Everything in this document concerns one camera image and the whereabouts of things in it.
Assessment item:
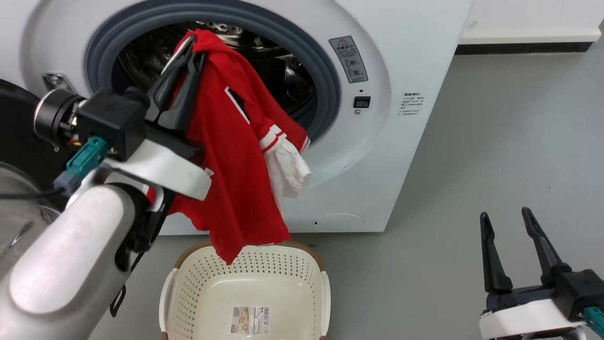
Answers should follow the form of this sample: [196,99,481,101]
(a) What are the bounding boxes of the white front-load washing machine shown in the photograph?
[0,0,474,236]

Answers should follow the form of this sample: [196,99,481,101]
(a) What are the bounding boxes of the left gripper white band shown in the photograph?
[101,35,212,202]

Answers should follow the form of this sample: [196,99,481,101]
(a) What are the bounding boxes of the cream perforated laundry basket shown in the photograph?
[159,241,331,340]

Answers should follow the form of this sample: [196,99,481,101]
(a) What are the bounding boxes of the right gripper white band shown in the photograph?
[479,207,591,340]

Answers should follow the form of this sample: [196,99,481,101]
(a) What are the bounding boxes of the white text sticker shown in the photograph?
[398,92,424,118]

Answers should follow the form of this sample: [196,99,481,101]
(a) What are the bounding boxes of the teal right cable connector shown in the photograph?
[583,306,604,337]

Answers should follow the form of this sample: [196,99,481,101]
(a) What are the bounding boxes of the paper label with barcode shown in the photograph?
[231,306,272,335]

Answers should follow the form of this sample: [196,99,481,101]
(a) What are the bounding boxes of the teal left cable connector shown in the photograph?
[54,136,110,196]

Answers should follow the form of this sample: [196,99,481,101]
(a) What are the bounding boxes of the metal door hinge bracket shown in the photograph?
[42,72,76,94]

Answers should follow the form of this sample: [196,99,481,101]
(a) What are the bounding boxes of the teal cable connector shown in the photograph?
[583,306,604,337]
[54,136,110,196]

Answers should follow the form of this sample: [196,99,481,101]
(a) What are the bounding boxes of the black wall baseboard strip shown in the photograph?
[455,42,593,56]

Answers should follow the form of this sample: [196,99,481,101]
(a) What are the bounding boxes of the dark glass washing machine door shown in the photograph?
[0,79,71,279]

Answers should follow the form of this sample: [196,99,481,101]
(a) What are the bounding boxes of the red shirt with white cuffs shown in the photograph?
[147,30,312,265]

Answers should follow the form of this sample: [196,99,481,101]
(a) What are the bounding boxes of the grey warning sticker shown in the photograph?
[328,35,369,85]

